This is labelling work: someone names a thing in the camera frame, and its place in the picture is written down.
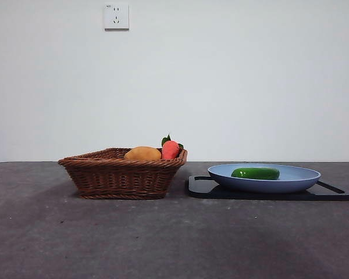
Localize long green pepper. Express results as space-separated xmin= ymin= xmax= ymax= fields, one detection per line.
xmin=230 ymin=167 xmax=281 ymax=181

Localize blue round plate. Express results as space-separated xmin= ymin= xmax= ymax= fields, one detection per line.
xmin=207 ymin=163 xmax=322 ymax=195

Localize orange carrot with green leaves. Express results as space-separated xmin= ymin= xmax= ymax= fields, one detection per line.
xmin=161 ymin=133 xmax=185 ymax=160

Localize yellow-brown potato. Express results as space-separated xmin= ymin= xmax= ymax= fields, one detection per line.
xmin=124 ymin=145 xmax=163 ymax=161

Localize brown wicker basket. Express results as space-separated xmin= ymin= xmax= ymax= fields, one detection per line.
xmin=58 ymin=147 xmax=189 ymax=201

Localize black rectangular tray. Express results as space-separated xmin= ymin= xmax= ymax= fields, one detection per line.
xmin=187 ymin=175 xmax=349 ymax=202

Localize white wall power socket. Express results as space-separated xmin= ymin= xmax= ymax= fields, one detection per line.
xmin=104 ymin=3 xmax=130 ymax=31

